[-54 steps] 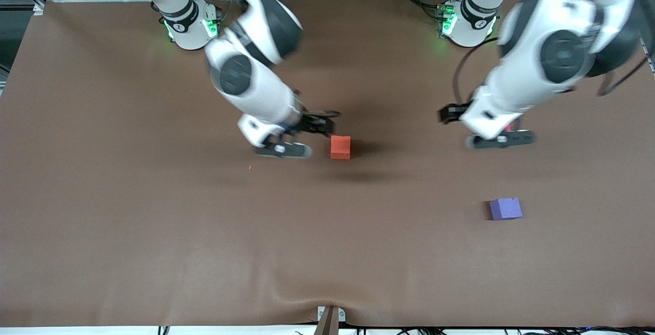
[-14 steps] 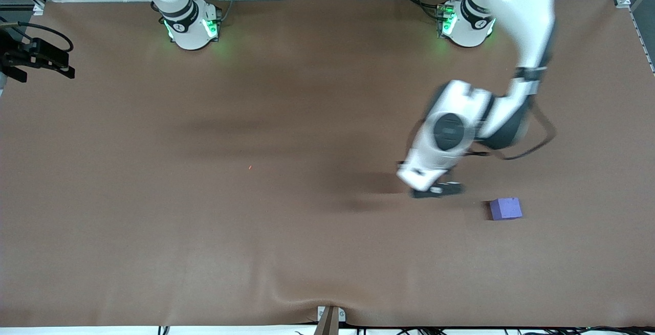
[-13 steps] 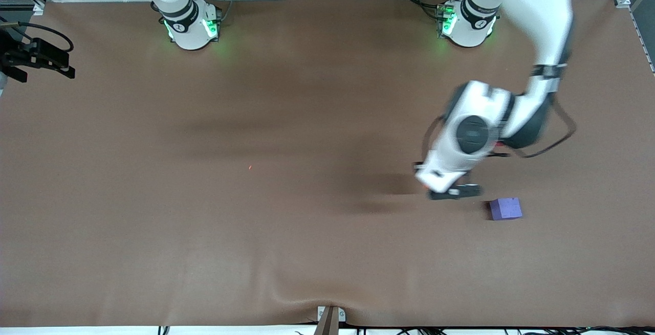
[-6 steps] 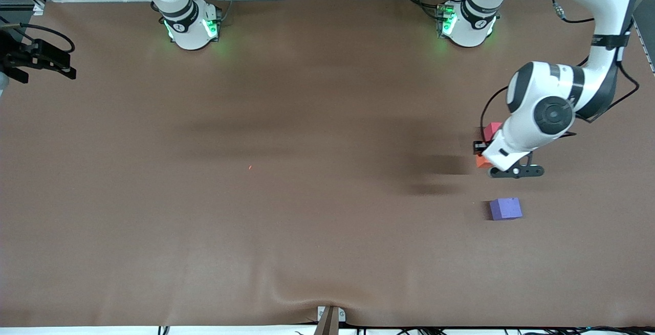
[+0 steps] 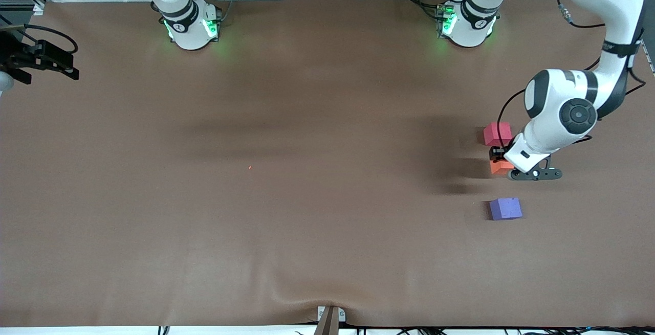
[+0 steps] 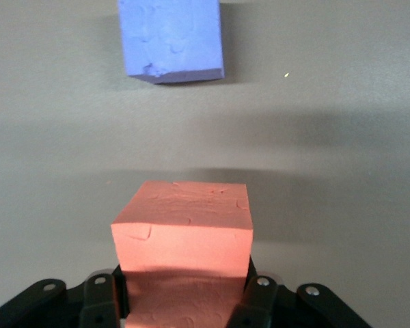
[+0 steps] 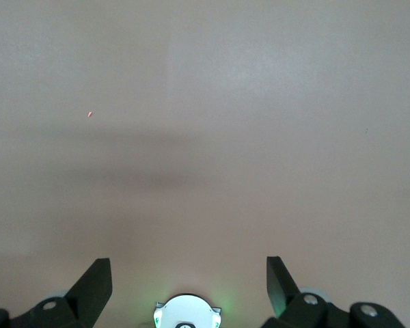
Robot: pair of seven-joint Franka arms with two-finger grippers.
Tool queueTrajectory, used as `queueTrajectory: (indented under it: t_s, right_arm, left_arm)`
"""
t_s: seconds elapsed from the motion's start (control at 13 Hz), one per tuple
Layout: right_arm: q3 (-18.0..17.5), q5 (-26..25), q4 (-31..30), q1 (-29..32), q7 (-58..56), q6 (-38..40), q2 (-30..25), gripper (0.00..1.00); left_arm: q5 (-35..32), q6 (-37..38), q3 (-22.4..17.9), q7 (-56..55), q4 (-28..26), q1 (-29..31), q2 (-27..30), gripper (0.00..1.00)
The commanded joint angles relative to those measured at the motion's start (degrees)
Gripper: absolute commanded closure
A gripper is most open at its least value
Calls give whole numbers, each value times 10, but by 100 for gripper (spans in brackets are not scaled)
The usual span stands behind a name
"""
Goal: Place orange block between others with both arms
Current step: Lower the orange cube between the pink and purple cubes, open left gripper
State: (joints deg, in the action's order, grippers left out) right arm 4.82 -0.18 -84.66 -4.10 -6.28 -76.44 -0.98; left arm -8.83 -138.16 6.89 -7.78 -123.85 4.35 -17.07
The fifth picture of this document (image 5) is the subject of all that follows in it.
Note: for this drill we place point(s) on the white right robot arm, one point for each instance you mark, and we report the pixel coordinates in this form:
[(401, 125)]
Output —
[(189, 28)]

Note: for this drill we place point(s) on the orange foam block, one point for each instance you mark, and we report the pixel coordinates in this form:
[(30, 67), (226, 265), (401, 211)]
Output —
[(499, 168)]

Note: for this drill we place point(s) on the brown mounting bar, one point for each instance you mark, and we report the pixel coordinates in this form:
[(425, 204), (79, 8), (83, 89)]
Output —
[(328, 325)]

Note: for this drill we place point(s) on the brown table cover cloth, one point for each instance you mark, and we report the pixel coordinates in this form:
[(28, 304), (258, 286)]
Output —
[(327, 232)]

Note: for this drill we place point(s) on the white bracket plate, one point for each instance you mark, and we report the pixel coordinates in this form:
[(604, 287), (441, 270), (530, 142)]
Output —
[(321, 314)]

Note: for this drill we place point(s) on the red foam block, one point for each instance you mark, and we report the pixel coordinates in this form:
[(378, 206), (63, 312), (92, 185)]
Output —
[(496, 133)]

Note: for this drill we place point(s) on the purple foam block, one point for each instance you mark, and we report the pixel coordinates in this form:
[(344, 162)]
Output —
[(505, 209)]

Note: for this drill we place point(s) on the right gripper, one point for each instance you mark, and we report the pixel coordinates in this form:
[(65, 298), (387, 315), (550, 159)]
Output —
[(14, 54)]

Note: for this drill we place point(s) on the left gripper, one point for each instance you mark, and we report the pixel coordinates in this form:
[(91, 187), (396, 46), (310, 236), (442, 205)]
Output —
[(497, 152)]

